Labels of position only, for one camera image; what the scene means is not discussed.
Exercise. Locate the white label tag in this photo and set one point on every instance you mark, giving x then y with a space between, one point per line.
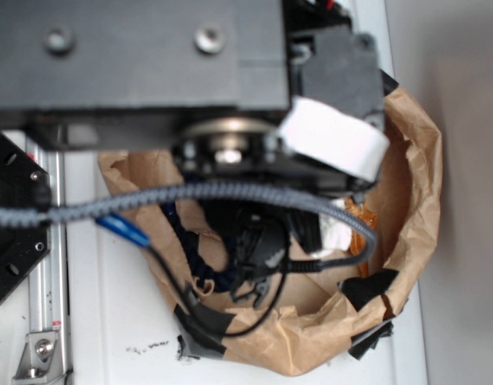
325 134

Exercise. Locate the white paper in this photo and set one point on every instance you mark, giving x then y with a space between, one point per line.
335 236

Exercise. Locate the brown paper bag basin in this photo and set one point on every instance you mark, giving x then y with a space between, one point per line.
324 314

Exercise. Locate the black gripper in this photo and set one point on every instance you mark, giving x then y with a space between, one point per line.
260 239

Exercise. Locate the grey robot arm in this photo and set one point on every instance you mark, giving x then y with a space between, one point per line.
268 109

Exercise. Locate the metal corner bracket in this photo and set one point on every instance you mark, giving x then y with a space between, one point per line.
43 360

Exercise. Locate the black octagonal mount plate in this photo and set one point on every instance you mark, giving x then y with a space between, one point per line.
24 186

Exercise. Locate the aluminium extrusion rail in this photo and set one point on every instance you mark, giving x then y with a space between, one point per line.
48 282

